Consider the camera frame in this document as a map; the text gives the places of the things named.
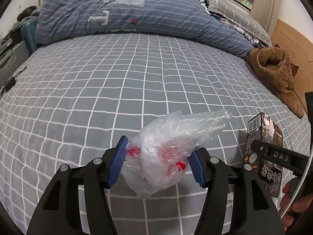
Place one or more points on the grey suitcase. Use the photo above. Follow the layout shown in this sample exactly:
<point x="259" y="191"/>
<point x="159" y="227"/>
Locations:
<point x="14" y="53"/>

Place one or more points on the person's right hand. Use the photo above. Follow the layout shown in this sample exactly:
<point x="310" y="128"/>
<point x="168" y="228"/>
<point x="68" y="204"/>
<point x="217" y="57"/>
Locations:
<point x="300" y="204"/>

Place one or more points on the brown fleece garment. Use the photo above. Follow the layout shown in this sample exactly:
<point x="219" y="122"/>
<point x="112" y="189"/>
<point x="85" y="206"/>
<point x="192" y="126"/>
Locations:
<point x="276" y="78"/>

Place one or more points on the beige curtain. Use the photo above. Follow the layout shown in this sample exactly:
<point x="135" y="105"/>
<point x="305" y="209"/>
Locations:
<point x="266" y="0"/>

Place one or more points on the blue striped quilt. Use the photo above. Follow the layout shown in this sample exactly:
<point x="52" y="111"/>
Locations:
<point x="146" y="17"/>

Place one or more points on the blue patterned cloth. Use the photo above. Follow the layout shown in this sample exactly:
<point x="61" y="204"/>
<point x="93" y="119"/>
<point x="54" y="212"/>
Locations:
<point x="240" y="30"/>

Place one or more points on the clear plastic bag red print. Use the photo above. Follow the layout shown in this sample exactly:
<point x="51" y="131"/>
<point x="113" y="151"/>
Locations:
<point x="166" y="151"/>

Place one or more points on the brown printed carton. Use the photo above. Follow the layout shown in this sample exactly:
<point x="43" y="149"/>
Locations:
<point x="266" y="132"/>

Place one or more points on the dark tangled object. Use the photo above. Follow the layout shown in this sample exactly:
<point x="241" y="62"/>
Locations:
<point x="28" y="13"/>

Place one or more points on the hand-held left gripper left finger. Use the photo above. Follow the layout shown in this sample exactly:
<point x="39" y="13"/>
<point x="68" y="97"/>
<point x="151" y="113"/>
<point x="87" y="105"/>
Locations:
<point x="118" y="160"/>

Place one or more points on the teal plastic crate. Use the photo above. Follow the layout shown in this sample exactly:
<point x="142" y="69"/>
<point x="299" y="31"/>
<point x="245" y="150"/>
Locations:
<point x="28" y="36"/>

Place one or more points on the dark brown patterned cloth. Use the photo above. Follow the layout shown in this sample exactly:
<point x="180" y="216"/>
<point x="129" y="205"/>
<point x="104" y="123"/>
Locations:
<point x="294" y="69"/>

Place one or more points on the bed with grey checked sheet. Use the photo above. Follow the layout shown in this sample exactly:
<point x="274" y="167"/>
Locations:
<point x="122" y="78"/>

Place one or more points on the wooden headboard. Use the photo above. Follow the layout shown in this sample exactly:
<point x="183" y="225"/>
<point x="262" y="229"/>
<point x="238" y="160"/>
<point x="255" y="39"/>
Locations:
<point x="293" y="44"/>

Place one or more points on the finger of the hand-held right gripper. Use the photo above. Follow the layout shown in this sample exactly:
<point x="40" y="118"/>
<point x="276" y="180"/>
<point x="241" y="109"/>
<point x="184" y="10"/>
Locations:
<point x="278" y="155"/>

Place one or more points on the grey checked pillow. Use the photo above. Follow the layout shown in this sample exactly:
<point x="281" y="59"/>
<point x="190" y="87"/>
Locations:
<point x="232" y="12"/>

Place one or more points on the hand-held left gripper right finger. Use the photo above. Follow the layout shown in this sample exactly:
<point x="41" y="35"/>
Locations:
<point x="198" y="167"/>

